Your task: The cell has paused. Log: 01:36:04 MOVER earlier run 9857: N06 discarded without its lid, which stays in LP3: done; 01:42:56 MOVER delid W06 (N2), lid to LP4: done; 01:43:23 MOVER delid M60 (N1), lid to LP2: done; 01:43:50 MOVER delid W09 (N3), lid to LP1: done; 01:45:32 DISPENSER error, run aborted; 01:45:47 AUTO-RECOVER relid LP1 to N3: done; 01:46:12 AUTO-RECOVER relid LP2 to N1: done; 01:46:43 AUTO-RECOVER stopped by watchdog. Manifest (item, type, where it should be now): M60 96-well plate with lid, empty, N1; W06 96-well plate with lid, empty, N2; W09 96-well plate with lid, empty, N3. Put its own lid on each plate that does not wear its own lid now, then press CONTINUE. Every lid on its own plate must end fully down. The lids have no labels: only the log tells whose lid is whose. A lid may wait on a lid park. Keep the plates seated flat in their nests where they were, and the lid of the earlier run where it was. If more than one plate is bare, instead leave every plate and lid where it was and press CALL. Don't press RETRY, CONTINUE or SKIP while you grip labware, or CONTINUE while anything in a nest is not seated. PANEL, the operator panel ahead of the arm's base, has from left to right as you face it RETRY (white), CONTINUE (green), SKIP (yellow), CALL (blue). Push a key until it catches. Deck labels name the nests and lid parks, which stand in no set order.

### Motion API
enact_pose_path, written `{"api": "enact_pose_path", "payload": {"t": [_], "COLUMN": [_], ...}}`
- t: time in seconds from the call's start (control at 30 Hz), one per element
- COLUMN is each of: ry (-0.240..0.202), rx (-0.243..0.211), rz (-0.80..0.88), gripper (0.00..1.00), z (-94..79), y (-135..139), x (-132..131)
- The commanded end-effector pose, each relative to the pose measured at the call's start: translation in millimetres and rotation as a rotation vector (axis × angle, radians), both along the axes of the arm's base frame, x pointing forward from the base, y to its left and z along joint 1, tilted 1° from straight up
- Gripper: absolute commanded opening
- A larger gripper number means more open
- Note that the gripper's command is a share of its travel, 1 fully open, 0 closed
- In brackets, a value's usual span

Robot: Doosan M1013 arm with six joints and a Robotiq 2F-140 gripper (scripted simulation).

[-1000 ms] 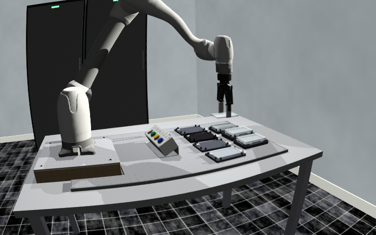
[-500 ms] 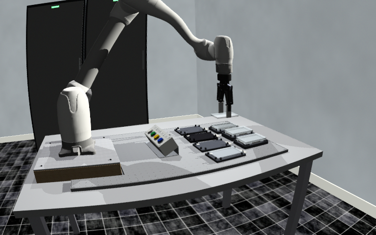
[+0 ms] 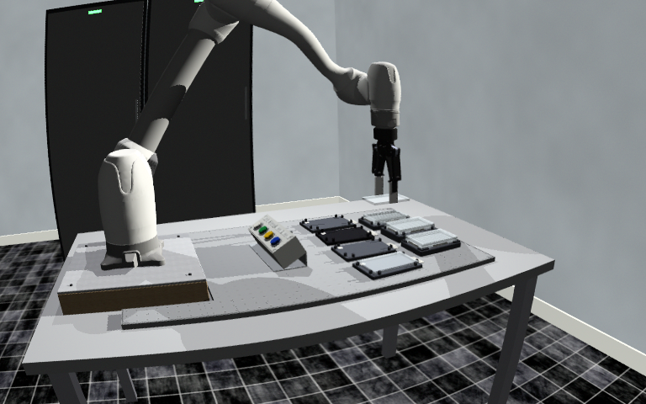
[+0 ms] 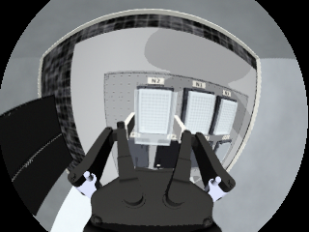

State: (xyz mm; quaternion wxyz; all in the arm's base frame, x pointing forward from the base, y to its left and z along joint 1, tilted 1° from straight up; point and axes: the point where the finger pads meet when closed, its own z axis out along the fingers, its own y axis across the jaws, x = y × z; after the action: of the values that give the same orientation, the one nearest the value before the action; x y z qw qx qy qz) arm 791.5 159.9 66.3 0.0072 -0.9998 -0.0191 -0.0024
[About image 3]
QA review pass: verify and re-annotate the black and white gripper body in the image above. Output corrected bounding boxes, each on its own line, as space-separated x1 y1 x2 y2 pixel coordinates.
373 127 398 157

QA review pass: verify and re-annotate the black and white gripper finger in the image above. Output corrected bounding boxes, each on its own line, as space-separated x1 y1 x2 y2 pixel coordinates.
382 145 401 204
372 143 385 195

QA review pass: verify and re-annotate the white button panel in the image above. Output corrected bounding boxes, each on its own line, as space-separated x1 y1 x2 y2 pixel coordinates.
248 214 307 272

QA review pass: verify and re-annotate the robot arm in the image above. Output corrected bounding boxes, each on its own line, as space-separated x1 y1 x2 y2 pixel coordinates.
98 0 400 270

